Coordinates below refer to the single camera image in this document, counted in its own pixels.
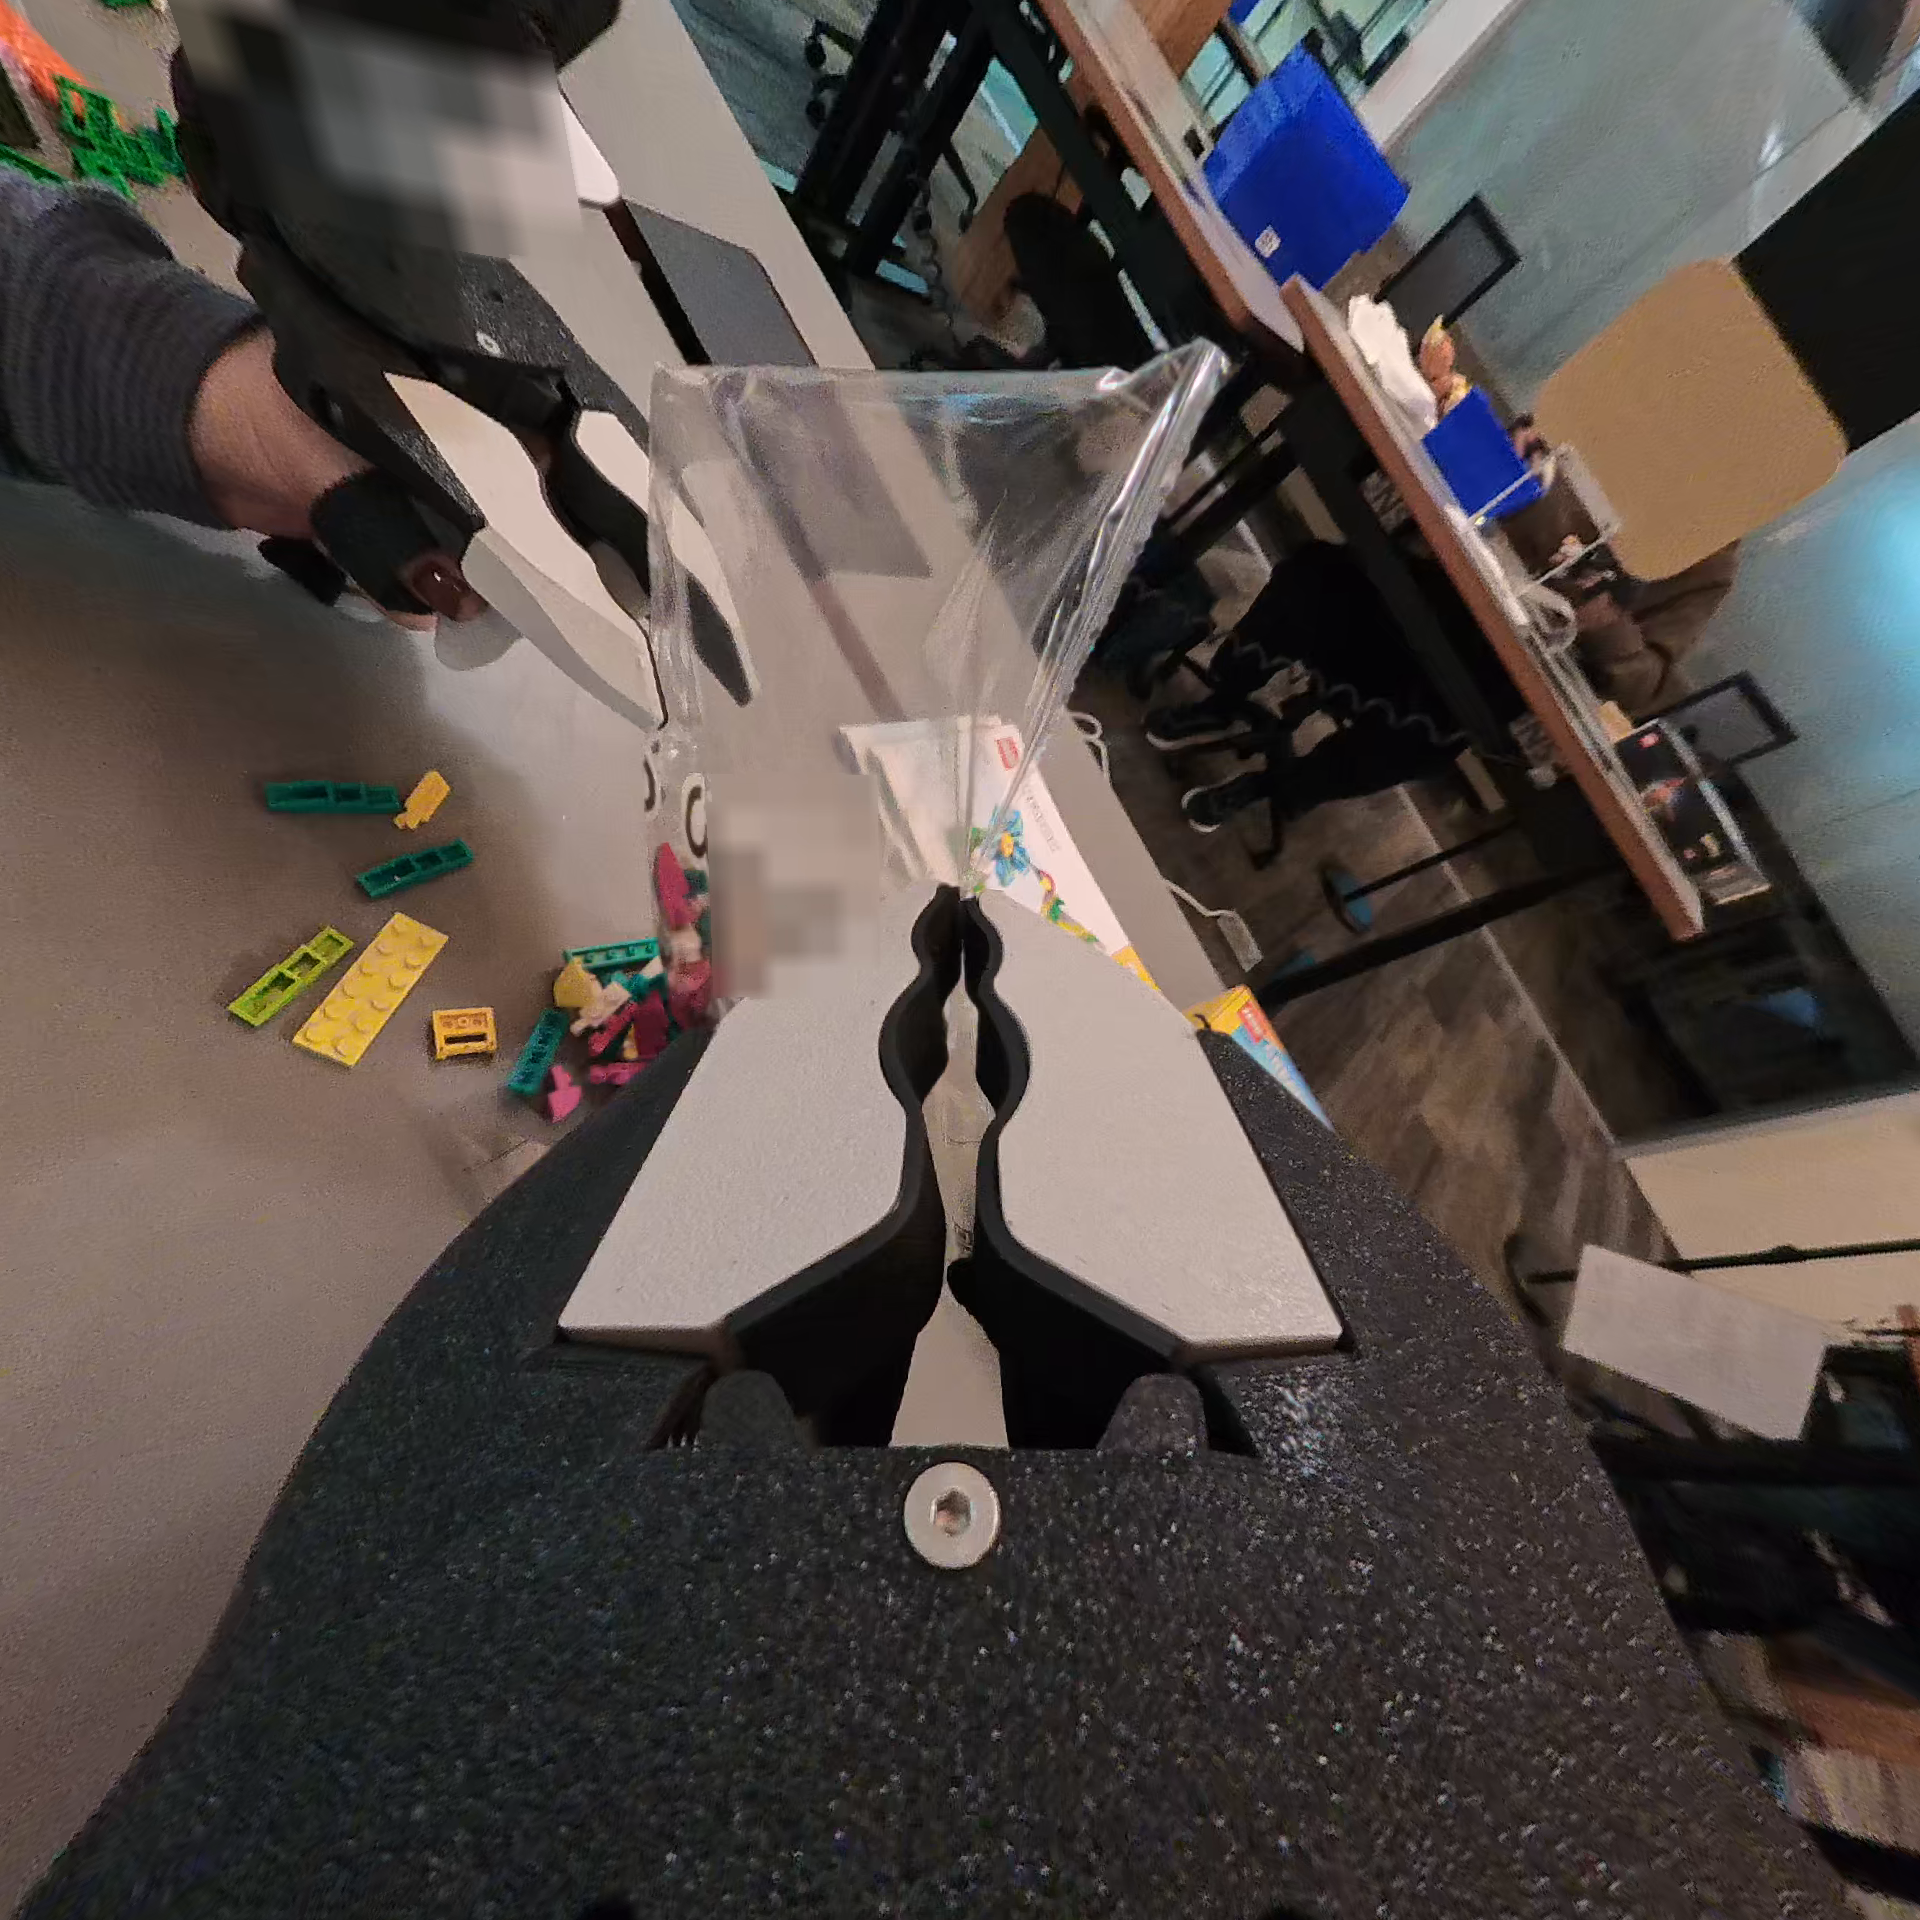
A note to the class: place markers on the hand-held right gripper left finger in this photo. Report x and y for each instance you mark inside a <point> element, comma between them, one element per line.
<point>765,1183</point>

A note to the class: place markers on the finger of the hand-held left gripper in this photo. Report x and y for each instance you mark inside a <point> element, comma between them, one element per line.
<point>525,584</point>
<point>676,524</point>

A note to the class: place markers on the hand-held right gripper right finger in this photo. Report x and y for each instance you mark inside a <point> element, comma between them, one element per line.
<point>1155,1200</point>

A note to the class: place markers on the clear bag of colourful lego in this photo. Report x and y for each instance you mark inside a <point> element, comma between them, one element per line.
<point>900,524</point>

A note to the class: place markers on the person's left forearm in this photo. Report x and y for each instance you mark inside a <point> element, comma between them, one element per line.
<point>103,328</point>

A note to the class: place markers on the yellow lego box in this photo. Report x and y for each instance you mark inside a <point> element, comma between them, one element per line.
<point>1243,1025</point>

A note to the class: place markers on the pile of colourful lego pieces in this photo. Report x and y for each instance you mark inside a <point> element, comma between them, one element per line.
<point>375,983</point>

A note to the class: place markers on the pile of loose lego pieces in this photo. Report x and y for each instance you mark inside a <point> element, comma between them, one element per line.
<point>103,150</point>

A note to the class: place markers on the dark lego box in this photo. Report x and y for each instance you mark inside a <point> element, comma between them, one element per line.
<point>1688,810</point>

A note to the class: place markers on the person's left hand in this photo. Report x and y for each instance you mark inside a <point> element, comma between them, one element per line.
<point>270,435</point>

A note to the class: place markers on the instruction booklet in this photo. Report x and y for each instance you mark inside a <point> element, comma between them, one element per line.
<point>1035,854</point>
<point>900,771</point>

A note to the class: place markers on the black office chair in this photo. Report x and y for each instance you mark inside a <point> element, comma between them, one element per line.
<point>1065,270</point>

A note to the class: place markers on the orange brick separator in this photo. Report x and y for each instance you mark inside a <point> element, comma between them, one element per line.
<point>33,43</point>

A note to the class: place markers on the white paper sheet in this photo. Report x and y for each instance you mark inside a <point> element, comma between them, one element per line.
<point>1696,1334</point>

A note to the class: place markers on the wooden desk with black legs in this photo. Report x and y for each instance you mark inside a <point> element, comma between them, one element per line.
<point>1500,600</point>
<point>1170,181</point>

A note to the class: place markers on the stack of blue bins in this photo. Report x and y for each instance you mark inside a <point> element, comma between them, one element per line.
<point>1303,163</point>

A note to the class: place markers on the white crumpled paper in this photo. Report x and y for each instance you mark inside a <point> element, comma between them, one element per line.
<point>1386,351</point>

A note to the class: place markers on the blue plastic bin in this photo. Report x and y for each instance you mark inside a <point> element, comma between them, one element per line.
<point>1469,443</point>

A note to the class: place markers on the tan rounded board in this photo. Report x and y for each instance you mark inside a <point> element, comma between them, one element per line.
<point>1680,420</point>

